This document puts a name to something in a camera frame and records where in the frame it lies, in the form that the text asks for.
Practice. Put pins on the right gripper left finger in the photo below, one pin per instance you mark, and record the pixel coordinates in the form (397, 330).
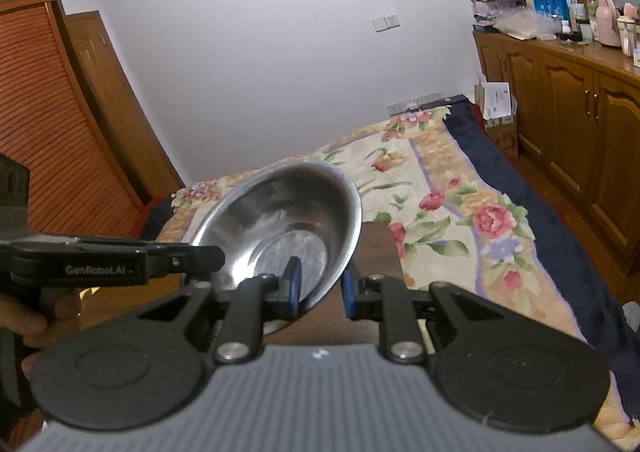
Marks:
(149, 363)

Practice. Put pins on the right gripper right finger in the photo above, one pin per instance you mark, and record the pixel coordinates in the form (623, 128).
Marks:
(488, 362)

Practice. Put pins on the stainless steel bowl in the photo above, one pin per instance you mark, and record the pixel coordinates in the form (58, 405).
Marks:
(305, 208)

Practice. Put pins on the left hand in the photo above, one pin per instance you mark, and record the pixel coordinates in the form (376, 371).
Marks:
(37, 332)

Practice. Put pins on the louvered wooden wardrobe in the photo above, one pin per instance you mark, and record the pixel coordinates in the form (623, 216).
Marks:
(77, 184)

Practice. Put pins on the dark blue bed sheet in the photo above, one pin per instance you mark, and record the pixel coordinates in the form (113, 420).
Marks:
(600, 317)

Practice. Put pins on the wooden door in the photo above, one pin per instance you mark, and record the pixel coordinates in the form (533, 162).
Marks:
(129, 132)

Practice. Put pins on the floral quilt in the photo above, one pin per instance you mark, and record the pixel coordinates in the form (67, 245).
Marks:
(449, 224)

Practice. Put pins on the wooden cabinet row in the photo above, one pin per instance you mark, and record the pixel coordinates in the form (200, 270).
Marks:
(578, 117)

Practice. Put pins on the clear plastic bag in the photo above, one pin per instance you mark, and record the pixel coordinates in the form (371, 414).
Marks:
(526, 24)

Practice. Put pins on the blue box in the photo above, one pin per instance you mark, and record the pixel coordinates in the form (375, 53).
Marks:
(552, 8)

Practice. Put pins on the white cup pink lid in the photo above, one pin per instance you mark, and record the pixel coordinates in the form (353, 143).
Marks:
(627, 28)

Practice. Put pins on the stack of folded cloths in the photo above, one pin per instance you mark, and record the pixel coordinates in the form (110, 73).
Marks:
(489, 15)

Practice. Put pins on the pink thermos jug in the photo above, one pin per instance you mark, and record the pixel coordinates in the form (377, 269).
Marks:
(606, 19)

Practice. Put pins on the wall socket strip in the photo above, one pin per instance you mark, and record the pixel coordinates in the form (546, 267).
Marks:
(416, 103)

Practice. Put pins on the white wall switch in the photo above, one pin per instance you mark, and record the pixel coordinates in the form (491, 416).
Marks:
(385, 23)

